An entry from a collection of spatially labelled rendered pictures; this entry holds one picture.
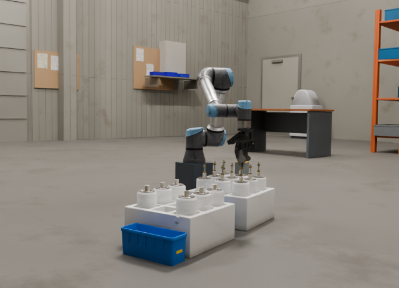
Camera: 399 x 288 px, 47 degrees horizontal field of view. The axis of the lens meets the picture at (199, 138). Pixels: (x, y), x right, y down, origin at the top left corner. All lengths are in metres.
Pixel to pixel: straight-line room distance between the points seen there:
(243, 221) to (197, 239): 0.50
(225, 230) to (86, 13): 8.60
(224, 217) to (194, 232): 0.26
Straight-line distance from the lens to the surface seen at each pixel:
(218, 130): 2.99
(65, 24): 9.90
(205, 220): 2.10
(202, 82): 2.77
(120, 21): 10.87
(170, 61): 11.27
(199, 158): 2.98
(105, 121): 10.48
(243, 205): 2.48
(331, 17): 12.07
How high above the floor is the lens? 0.64
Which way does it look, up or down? 3 degrees down
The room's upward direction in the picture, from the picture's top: 1 degrees clockwise
